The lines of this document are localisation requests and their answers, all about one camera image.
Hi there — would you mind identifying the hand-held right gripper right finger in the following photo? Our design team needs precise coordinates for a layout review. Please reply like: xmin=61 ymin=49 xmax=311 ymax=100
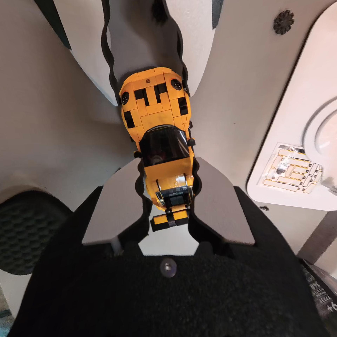
xmin=188 ymin=157 xmax=256 ymax=246

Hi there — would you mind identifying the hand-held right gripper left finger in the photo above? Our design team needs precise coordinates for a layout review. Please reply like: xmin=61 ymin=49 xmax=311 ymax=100
xmin=82 ymin=158 xmax=154 ymax=253

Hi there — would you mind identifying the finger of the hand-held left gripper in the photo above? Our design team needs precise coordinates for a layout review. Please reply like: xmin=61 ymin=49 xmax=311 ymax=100
xmin=53 ymin=0 xmax=120 ymax=107
xmin=161 ymin=0 xmax=214 ymax=97

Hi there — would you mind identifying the yellow lego car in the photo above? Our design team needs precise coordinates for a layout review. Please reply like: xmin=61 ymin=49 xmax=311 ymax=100
xmin=118 ymin=67 xmax=202 ymax=233

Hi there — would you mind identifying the black lego wheel rim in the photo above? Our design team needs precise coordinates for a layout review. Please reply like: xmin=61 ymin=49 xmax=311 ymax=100
xmin=273 ymin=10 xmax=295 ymax=35
xmin=152 ymin=1 xmax=167 ymax=24

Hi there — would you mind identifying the lego sticker sheet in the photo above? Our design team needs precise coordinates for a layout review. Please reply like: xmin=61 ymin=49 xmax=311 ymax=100
xmin=262 ymin=143 xmax=324 ymax=194

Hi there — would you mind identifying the lego set box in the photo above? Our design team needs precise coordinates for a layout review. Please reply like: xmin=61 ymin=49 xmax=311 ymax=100
xmin=300 ymin=259 xmax=337 ymax=320

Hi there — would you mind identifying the white desk stand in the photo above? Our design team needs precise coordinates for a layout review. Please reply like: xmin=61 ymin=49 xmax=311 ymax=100
xmin=246 ymin=0 xmax=337 ymax=211

